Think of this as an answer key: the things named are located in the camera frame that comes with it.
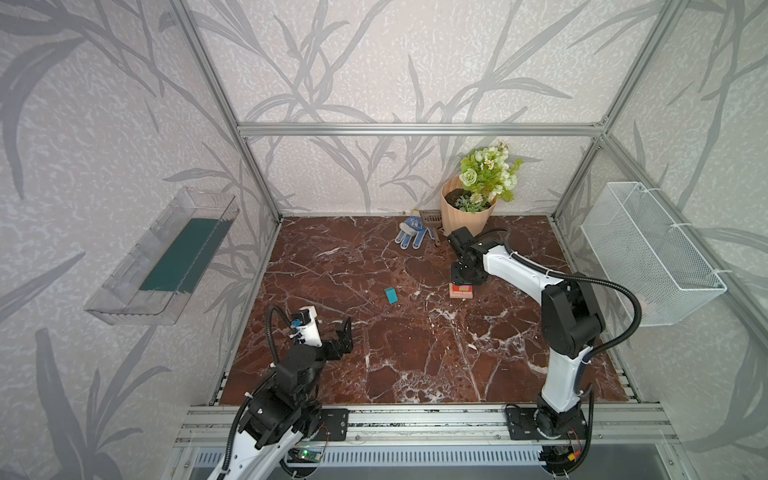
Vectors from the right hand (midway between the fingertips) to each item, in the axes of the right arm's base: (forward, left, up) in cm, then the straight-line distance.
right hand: (462, 270), depth 96 cm
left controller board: (-48, +43, -7) cm, 65 cm away
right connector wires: (-49, -21, -6) cm, 53 cm away
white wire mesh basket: (-14, -35, +28) cm, 47 cm away
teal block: (-6, +23, -5) cm, 24 cm away
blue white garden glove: (+24, +17, -6) cm, 30 cm away
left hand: (-20, +35, +10) cm, 41 cm away
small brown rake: (+27, +8, -4) cm, 28 cm away
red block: (-6, +1, -1) cm, 6 cm away
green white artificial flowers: (+25, -8, +19) cm, 32 cm away
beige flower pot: (+18, -2, +11) cm, 21 cm away
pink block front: (-6, 0, -5) cm, 8 cm away
